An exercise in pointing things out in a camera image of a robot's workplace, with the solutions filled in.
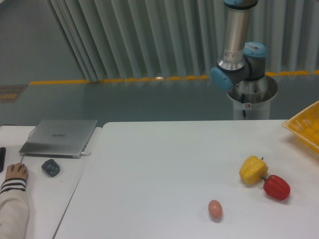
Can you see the brown egg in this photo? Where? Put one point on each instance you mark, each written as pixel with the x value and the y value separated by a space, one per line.
pixel 215 209

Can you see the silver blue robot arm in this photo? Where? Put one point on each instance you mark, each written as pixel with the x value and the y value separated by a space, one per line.
pixel 239 60

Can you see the red bell pepper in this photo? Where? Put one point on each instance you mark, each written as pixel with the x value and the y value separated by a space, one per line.
pixel 276 187

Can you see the yellow bell pepper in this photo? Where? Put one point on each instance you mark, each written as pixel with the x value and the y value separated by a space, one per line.
pixel 253 169

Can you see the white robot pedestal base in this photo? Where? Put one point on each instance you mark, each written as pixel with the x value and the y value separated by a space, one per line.
pixel 251 100

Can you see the black phone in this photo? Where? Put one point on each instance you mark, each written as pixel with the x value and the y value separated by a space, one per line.
pixel 2 158

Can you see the cream sleeve forearm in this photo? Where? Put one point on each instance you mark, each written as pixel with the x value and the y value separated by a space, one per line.
pixel 14 209

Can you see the white folding curtain screen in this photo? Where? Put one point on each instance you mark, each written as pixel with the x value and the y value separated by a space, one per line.
pixel 125 39

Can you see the person's hand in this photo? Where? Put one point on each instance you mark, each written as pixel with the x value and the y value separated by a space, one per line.
pixel 16 171

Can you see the small dark grey device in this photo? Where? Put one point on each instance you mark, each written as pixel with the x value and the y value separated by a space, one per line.
pixel 51 168

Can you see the yellow plastic basket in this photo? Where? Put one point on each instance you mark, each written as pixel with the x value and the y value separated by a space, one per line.
pixel 305 126

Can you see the silver closed laptop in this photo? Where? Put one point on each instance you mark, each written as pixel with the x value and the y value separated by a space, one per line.
pixel 59 138

